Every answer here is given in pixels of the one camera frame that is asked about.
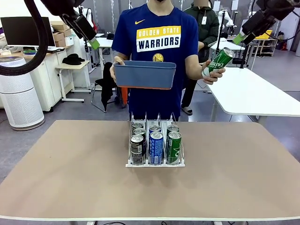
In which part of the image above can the green Sprite can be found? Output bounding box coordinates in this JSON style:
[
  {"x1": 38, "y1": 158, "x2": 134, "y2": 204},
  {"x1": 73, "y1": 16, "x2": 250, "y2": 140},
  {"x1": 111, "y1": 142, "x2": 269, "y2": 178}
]
[
  {"x1": 166, "y1": 131, "x2": 182, "y2": 165},
  {"x1": 201, "y1": 46, "x2": 235, "y2": 79},
  {"x1": 166, "y1": 124, "x2": 180, "y2": 134}
]

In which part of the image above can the yellow plastic crate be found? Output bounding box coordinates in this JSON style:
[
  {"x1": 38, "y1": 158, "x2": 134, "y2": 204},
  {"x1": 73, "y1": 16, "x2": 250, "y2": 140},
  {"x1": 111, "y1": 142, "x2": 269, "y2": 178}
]
[{"x1": 255, "y1": 29, "x2": 273, "y2": 39}]

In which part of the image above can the small white side table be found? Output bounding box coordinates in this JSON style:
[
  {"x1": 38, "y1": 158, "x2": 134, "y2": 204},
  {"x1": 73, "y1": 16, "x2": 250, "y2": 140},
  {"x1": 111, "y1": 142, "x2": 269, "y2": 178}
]
[{"x1": 55, "y1": 60, "x2": 91, "y2": 103}]

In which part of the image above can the arm black cable bundle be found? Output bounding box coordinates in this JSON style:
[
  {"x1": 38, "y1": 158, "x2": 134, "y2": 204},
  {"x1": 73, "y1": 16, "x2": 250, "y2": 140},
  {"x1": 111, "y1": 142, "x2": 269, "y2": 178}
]
[
  {"x1": 0, "y1": 0, "x2": 49, "y2": 76},
  {"x1": 269, "y1": 10, "x2": 300, "y2": 41}
]

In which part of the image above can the black computer monitor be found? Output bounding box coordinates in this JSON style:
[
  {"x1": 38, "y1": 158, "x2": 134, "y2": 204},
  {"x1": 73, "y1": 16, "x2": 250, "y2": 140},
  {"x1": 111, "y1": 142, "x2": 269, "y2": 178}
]
[{"x1": 0, "y1": 16, "x2": 56, "y2": 47}]

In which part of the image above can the person's left forearm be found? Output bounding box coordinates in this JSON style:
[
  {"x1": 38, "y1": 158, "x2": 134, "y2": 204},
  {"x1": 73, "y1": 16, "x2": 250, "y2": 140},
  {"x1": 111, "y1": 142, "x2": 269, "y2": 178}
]
[{"x1": 185, "y1": 55, "x2": 208, "y2": 82}]

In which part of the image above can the person in green jacket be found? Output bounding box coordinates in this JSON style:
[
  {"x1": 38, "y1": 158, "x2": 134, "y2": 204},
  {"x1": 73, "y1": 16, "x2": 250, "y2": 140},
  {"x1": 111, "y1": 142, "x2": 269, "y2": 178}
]
[{"x1": 181, "y1": 0, "x2": 220, "y2": 115}]

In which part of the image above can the white background desk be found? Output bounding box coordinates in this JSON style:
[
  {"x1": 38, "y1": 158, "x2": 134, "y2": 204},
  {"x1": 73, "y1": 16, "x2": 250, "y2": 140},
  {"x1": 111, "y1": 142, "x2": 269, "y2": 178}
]
[{"x1": 87, "y1": 37, "x2": 118, "y2": 62}]

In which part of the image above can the left arm black cable bundle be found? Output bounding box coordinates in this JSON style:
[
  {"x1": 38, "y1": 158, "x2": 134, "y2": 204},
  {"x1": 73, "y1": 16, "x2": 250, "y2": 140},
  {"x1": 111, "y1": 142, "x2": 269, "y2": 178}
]
[{"x1": 0, "y1": 0, "x2": 49, "y2": 76}]

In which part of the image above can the black office chair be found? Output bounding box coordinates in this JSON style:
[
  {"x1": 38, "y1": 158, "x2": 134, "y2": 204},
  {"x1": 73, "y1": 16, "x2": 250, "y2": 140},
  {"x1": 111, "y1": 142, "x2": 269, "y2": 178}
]
[{"x1": 90, "y1": 62, "x2": 130, "y2": 113}]

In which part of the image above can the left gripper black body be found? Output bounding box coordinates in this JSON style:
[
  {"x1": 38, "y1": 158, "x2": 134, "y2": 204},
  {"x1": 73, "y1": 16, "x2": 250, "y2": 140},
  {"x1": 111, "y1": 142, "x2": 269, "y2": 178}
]
[{"x1": 45, "y1": 0, "x2": 85, "y2": 17}]

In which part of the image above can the black tripod stand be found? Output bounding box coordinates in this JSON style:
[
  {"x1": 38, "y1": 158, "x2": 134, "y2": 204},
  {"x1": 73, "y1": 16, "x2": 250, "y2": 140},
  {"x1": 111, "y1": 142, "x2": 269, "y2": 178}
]
[{"x1": 233, "y1": 35, "x2": 253, "y2": 69}]

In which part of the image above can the thin black pole stand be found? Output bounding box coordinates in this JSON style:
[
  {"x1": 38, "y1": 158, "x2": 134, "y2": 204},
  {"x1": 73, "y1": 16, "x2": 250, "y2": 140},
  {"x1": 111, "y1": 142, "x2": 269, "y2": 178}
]
[{"x1": 217, "y1": 10, "x2": 226, "y2": 50}]

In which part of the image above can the blue plastic basket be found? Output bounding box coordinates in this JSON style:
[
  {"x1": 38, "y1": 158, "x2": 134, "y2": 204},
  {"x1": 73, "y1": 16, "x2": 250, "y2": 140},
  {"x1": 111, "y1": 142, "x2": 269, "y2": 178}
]
[{"x1": 113, "y1": 60, "x2": 177, "y2": 90}]

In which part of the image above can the cardboard box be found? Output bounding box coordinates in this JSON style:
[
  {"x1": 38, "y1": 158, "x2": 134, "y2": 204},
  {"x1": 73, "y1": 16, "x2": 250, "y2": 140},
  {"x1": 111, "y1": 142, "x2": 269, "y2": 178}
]
[
  {"x1": 52, "y1": 31, "x2": 67, "y2": 47},
  {"x1": 50, "y1": 21, "x2": 68, "y2": 31}
]

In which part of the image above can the white cylindrical air purifier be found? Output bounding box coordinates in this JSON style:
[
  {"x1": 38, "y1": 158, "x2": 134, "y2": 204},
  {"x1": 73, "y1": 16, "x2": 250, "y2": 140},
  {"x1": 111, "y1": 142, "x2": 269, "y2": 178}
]
[{"x1": 0, "y1": 56, "x2": 45, "y2": 131}]

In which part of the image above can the black jacket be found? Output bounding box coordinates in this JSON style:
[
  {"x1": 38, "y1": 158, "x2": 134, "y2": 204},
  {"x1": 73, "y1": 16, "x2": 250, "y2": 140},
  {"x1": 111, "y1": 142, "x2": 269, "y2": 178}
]
[{"x1": 100, "y1": 62, "x2": 118, "y2": 111}]

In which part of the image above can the right arm black cable bundle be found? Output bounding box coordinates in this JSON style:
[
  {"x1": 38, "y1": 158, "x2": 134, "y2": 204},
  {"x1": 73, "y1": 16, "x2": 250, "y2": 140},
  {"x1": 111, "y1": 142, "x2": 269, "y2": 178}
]
[{"x1": 269, "y1": 10, "x2": 300, "y2": 41}]

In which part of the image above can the long white background table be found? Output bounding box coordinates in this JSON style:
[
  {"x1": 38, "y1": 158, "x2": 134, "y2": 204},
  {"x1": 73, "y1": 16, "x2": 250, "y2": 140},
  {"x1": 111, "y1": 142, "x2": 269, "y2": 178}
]
[{"x1": 210, "y1": 41, "x2": 246, "y2": 68}]

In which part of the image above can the person's left hand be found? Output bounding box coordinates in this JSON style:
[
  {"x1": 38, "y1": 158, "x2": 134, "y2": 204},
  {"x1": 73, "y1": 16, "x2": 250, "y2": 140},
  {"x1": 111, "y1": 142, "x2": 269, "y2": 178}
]
[{"x1": 199, "y1": 60, "x2": 226, "y2": 85}]

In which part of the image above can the person's right hand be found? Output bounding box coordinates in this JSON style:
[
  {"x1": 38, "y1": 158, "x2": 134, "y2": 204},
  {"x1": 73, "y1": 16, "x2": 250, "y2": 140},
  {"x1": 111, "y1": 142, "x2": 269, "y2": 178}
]
[{"x1": 109, "y1": 57, "x2": 125, "y2": 84}]

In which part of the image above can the large white table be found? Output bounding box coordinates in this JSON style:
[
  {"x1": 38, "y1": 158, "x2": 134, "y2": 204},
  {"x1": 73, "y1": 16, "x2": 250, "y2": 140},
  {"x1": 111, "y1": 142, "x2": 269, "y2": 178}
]
[{"x1": 196, "y1": 66, "x2": 300, "y2": 126}]

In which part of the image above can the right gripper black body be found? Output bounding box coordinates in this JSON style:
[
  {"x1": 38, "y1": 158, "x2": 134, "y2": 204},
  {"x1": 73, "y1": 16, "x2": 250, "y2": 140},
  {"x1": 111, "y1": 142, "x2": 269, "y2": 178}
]
[{"x1": 256, "y1": 0, "x2": 295, "y2": 21}]

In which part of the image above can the wooden shelf rack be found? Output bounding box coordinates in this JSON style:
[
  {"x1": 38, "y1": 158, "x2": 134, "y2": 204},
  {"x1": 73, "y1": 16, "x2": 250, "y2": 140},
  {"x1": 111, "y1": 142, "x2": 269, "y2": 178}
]
[{"x1": 250, "y1": 37, "x2": 278, "y2": 57}]

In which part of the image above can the white can dispenser rack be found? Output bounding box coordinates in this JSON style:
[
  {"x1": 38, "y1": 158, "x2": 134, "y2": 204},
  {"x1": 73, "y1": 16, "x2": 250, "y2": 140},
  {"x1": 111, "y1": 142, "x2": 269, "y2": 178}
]
[{"x1": 125, "y1": 112, "x2": 186, "y2": 168}]

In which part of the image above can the orange cloth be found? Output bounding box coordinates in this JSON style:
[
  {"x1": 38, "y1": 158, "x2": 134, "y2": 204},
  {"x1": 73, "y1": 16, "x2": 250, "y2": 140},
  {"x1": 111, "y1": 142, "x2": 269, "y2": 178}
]
[{"x1": 121, "y1": 86, "x2": 130, "y2": 105}]

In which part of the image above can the person in blue shirt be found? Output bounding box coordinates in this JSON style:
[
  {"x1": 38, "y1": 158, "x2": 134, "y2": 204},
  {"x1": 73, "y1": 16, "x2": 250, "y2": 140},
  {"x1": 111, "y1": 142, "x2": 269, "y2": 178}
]
[{"x1": 112, "y1": 0, "x2": 200, "y2": 121}]

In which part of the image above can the person's right forearm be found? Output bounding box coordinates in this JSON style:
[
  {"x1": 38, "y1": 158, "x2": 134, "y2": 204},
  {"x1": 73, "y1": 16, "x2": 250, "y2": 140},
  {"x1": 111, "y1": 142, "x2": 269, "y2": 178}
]
[{"x1": 116, "y1": 52, "x2": 133, "y2": 65}]

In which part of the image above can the black hat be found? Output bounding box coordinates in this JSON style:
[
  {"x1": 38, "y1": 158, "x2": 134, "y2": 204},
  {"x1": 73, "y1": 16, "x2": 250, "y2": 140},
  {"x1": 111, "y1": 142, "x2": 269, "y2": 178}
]
[{"x1": 62, "y1": 53, "x2": 85, "y2": 66}]

